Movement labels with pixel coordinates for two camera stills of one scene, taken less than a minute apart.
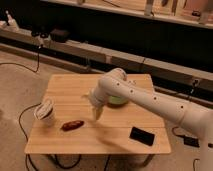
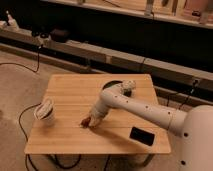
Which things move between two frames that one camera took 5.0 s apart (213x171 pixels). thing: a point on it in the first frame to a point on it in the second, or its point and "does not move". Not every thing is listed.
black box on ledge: [59, 35] does not move
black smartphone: [142, 136] does not move
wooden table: [134, 128] does not move
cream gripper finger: [98, 111] to [94, 120]
